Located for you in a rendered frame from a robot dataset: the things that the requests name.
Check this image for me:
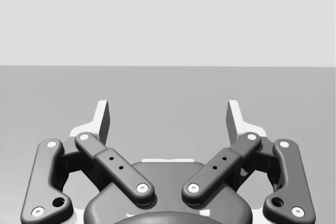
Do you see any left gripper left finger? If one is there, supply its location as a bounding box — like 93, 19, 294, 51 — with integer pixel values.
20, 100, 155, 224

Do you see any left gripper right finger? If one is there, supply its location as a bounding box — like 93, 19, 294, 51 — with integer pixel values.
181, 100, 317, 224

